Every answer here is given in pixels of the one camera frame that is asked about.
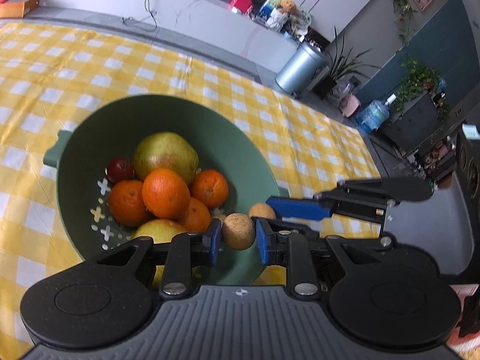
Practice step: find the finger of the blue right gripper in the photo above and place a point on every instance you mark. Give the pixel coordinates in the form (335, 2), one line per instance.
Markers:
(299, 208)

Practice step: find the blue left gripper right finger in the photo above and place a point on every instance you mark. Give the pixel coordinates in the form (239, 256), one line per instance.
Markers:
(266, 241)

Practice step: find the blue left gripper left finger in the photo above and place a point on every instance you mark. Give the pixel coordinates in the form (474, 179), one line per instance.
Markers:
(211, 240)

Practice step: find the brown kiwi fruit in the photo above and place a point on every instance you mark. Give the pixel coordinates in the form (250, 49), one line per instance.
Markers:
(238, 231)
(262, 210)

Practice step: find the orange fruit lower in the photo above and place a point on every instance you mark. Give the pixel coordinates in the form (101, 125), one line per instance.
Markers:
(196, 218)

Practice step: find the orange fruit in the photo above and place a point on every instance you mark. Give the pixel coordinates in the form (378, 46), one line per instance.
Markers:
(165, 194)
(126, 205)
(210, 188)
(196, 218)

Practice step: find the orange fruit right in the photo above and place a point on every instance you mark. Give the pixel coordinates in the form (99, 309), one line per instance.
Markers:
(210, 188)

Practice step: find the yellow pear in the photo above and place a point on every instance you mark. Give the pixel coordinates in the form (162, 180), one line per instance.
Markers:
(160, 230)

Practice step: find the orange fruit front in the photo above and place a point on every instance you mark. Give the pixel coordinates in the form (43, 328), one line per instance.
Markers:
(165, 194)

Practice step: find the water bottle jug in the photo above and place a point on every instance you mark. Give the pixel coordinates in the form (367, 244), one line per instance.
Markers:
(375, 114)

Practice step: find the orange fruit left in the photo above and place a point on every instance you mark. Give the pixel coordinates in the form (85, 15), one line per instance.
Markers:
(126, 205)

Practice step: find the red apple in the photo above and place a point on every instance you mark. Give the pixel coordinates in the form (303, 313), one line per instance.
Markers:
(119, 169)

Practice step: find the hanging ivy plant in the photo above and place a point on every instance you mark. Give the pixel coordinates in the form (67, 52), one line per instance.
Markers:
(418, 78)

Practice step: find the silver trash can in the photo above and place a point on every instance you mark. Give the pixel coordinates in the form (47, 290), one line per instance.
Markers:
(301, 69)

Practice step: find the potted plant right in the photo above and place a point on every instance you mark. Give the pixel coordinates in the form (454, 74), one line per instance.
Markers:
(342, 64)

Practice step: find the green colander bowl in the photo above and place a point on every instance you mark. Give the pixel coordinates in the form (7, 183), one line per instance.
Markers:
(114, 131)

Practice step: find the teddy bear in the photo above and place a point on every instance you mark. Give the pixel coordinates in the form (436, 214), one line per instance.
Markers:
(288, 8)

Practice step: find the white tv cabinet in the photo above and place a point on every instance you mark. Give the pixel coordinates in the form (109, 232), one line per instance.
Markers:
(207, 21)

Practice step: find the red box on shelf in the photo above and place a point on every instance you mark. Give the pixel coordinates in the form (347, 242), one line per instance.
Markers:
(240, 6)

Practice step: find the yellow checkered tablecloth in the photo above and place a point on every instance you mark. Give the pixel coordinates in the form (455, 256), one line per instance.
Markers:
(53, 77)

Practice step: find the orange shoe box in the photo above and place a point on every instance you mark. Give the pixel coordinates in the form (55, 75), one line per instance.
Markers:
(17, 9)

